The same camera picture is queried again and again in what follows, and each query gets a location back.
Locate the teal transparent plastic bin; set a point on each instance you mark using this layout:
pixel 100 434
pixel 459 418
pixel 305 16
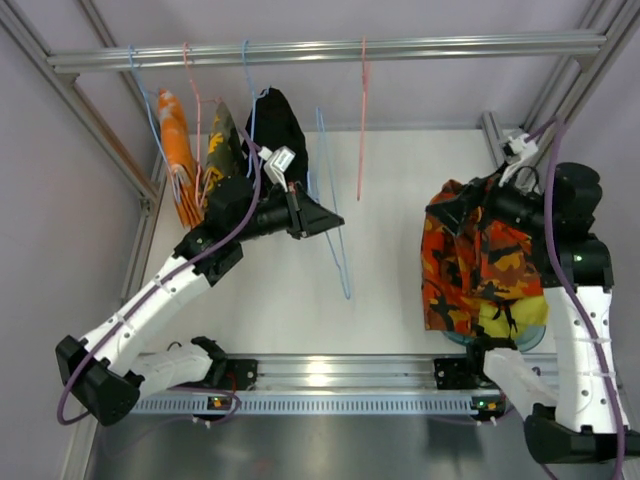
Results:
pixel 528 340

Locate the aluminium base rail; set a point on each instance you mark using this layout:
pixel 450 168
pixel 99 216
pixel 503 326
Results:
pixel 345 372

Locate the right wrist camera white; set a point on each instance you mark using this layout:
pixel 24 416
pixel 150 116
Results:
pixel 519 150

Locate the aluminium frame post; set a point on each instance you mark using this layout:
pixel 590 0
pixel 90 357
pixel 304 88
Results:
pixel 148 187
pixel 574 78

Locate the aluminium hanging rail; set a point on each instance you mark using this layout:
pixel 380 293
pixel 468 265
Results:
pixel 528 44

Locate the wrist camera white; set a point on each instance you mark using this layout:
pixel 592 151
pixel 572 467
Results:
pixel 519 150
pixel 276 163

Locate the blue hanger with camouflage trousers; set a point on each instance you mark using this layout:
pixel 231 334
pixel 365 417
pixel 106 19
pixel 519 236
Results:
pixel 323 168

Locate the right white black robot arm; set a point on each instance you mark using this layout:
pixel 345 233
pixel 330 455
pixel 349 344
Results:
pixel 565 388

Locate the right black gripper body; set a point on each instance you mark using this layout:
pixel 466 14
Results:
pixel 473 201

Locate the orange white trousers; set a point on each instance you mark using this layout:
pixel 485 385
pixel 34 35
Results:
pixel 175 142

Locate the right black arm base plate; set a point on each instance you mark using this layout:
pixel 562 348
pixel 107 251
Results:
pixel 456 373

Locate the pink wire hanger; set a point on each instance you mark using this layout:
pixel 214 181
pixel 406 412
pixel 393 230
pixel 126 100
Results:
pixel 197 115
pixel 365 74

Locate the aluminium frame right post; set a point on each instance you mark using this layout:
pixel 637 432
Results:
pixel 574 78

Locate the orange red camouflage trousers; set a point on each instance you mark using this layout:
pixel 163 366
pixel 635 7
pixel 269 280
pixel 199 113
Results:
pixel 487 261

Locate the blue wire hanger leftmost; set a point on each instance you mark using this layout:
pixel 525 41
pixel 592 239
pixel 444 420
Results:
pixel 154 124

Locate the black trousers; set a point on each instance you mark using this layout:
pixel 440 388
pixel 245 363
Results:
pixel 273 125

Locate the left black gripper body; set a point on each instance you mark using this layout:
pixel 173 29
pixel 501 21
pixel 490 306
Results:
pixel 295 213

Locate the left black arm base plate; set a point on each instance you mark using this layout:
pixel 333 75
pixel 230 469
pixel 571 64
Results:
pixel 232 374

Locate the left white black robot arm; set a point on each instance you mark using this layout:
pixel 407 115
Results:
pixel 106 370

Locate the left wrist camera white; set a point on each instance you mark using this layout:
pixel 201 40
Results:
pixel 276 163

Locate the grey slotted cable duct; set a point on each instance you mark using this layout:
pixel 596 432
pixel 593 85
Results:
pixel 281 404

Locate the green yellow camouflage trousers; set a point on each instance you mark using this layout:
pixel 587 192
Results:
pixel 225 157

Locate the aluminium frame left post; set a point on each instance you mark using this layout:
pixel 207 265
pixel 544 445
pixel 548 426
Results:
pixel 148 187

